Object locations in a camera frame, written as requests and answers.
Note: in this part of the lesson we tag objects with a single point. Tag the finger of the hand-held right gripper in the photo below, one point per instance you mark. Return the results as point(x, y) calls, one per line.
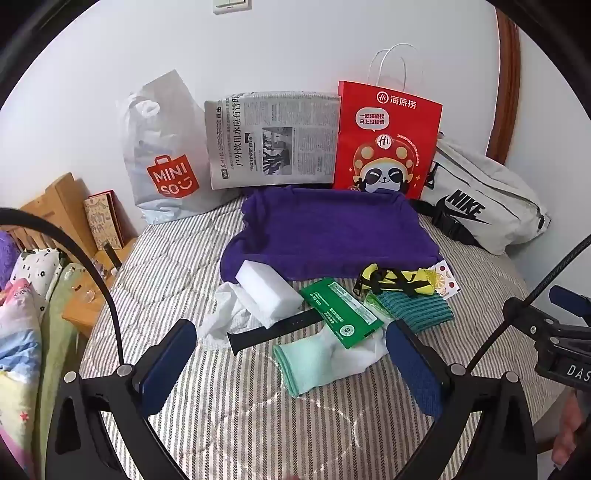
point(572, 302)
point(531, 318)

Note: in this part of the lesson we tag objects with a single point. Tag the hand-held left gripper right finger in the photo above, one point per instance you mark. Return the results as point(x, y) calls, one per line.
point(415, 364)

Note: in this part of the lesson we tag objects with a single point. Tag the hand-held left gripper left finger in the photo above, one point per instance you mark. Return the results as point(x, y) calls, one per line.
point(168, 364)

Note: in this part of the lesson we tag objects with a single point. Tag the teal ribbed cloth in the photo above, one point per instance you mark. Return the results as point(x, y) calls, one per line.
point(420, 311)

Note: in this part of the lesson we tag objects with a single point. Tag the green tissue pack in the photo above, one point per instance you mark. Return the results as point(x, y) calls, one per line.
point(376, 307)

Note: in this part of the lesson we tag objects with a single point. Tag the white cloth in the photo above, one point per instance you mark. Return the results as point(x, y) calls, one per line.
point(221, 314)

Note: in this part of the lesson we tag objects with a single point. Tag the yellow black mesh pouch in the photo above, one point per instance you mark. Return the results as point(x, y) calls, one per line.
point(406, 279)

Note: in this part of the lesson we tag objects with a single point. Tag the fruit print card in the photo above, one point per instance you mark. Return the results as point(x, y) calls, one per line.
point(448, 281)

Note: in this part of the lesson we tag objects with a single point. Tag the white mint-cuffed sock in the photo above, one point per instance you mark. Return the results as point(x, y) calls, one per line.
point(323, 364)

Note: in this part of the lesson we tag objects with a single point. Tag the green packet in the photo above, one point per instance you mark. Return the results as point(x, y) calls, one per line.
point(339, 311)

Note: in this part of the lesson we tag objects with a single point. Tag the white foam sponge block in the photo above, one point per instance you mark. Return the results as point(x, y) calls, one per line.
point(268, 290)

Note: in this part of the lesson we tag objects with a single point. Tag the purple towel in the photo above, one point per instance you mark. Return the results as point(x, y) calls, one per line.
point(332, 230)

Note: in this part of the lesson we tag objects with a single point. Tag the person's right hand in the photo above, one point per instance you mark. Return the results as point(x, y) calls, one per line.
point(575, 427)

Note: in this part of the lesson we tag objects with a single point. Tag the wooden nightstand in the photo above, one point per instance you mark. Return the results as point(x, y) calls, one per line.
point(87, 304)

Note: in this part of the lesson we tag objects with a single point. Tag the light green cloth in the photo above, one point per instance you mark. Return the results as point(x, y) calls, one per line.
point(57, 323)

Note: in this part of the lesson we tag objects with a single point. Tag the striped bedsheet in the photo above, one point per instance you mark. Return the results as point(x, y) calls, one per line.
point(277, 438)

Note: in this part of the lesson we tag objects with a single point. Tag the white waist bag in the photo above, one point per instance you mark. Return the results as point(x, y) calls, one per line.
point(489, 184)

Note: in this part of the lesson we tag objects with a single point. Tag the brown patterned book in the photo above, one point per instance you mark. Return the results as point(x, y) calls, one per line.
point(104, 219)

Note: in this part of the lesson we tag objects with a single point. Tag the white floral pillow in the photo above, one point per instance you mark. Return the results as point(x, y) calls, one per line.
point(34, 267)

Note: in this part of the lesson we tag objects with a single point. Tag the wooden headboard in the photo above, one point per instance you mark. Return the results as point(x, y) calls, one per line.
point(55, 207)

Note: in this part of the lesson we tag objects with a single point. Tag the purple plush cloth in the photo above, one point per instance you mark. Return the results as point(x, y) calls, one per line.
point(7, 254)

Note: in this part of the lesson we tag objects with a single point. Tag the white plastic shopping bag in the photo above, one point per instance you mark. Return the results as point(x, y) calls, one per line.
point(166, 138)

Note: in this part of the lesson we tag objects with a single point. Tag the red paper carrier bag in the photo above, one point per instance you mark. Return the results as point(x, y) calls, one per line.
point(388, 138)

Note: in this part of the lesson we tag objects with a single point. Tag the folded newspaper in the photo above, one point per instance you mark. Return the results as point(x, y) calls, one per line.
point(272, 138)

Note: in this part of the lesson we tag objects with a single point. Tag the wooden door frame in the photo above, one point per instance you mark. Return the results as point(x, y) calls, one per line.
point(505, 92)

